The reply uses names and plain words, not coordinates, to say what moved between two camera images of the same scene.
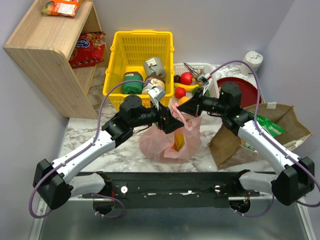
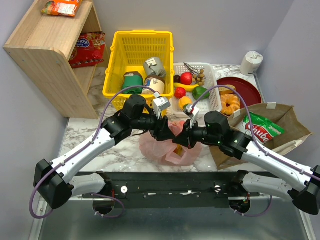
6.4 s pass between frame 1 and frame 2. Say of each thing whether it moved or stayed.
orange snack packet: stayed
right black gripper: moved
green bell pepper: stayed
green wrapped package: stayed
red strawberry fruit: stayed
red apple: stayed
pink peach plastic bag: moved
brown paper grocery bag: stayed
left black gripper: moved
